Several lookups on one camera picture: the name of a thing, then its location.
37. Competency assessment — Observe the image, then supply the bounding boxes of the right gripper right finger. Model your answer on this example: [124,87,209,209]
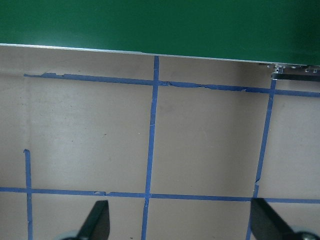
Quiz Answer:
[250,198,303,240]

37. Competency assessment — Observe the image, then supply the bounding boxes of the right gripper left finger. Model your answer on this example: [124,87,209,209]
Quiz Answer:
[76,200,110,240]

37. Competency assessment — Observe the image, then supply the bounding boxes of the green conveyor belt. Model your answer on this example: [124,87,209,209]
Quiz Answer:
[0,0,320,76]

